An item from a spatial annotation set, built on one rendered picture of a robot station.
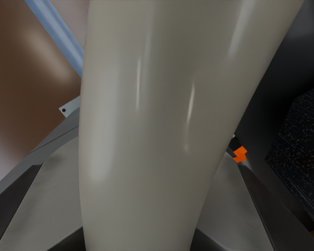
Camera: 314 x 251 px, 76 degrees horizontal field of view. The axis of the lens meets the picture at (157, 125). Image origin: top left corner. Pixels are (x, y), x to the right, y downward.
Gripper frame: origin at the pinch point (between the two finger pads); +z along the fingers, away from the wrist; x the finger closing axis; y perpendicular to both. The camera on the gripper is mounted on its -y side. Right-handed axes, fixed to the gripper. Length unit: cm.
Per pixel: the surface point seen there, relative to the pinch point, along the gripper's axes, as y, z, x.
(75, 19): -4, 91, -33
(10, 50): 10, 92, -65
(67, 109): 38, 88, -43
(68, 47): 7, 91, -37
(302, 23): -5, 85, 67
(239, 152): 58, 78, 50
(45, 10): -7, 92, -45
